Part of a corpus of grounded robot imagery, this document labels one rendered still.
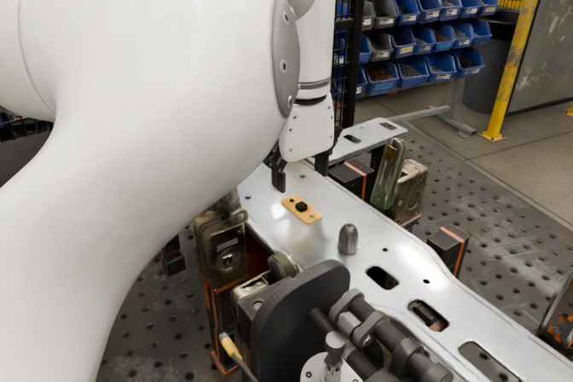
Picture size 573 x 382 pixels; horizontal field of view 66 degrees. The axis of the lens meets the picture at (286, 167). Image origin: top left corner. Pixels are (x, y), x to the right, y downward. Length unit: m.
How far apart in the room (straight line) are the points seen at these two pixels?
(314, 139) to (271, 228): 0.17
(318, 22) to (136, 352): 0.73
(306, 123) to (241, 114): 0.51
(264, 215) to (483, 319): 0.38
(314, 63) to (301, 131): 0.11
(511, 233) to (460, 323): 0.73
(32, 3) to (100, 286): 0.12
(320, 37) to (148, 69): 0.48
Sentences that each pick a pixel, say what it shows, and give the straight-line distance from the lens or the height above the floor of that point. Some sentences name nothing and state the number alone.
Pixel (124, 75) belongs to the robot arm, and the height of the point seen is 1.43.
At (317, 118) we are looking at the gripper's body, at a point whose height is 1.19.
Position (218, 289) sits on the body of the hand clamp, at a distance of 0.76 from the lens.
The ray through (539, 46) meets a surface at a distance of 3.50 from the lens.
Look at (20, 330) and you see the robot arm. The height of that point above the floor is 1.35.
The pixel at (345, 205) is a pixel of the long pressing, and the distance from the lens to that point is 0.83.
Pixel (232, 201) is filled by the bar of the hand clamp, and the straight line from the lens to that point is 0.68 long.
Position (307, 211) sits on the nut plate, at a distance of 0.80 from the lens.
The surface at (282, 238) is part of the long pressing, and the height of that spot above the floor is 1.00.
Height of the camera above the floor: 1.49
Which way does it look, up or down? 31 degrees down
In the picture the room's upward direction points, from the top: straight up
